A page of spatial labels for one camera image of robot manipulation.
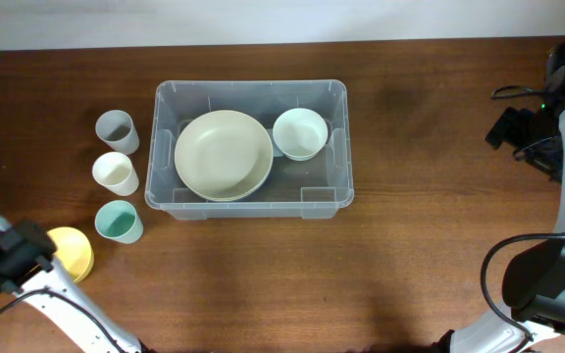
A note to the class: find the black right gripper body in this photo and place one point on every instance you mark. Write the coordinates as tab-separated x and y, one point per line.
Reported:
534	134

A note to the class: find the white bowl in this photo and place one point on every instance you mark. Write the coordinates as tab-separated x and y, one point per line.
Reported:
300	133

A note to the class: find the beige plate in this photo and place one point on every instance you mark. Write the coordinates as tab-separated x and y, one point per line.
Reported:
213	133
222	182

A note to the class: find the grey cup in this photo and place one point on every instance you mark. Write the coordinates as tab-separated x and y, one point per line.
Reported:
117	130

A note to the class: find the cream cup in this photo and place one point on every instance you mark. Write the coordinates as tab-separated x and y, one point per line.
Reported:
115	172

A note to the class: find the yellow bowl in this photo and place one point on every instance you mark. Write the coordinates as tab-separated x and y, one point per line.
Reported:
74	251

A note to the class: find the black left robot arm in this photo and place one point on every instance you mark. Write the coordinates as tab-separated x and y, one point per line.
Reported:
31	272

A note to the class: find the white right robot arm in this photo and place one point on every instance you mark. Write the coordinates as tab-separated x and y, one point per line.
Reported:
522	278

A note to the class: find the clear plastic storage bin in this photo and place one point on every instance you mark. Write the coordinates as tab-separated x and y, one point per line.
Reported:
314	189

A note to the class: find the green cup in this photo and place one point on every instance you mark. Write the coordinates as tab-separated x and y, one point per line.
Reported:
119	221

